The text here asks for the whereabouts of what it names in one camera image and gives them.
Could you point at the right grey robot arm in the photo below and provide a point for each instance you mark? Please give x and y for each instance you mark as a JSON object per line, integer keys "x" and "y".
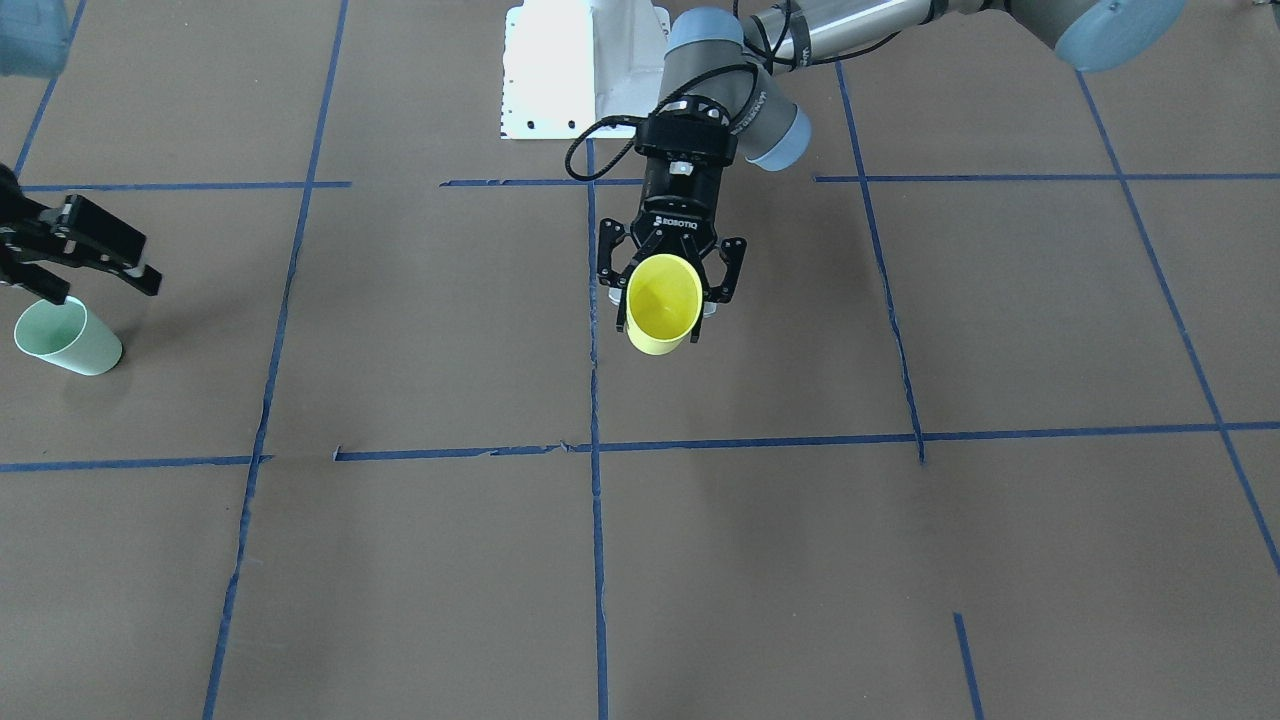
{"x": 35, "y": 42}

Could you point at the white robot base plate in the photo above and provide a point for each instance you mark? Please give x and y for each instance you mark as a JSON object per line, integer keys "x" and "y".
{"x": 568, "y": 64}

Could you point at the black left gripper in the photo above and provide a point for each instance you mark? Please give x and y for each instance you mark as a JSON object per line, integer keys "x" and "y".
{"x": 672, "y": 202}

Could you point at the green plastic cup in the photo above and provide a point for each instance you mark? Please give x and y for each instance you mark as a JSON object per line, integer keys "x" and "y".
{"x": 68, "y": 335}

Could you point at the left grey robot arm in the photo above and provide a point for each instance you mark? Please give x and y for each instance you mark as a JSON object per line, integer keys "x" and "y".
{"x": 718, "y": 101}

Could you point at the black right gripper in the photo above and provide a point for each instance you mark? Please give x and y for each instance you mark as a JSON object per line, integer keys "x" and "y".
{"x": 72, "y": 242}

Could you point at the yellow plastic cup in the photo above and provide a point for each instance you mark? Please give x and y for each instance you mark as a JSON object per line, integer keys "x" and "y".
{"x": 663, "y": 302}

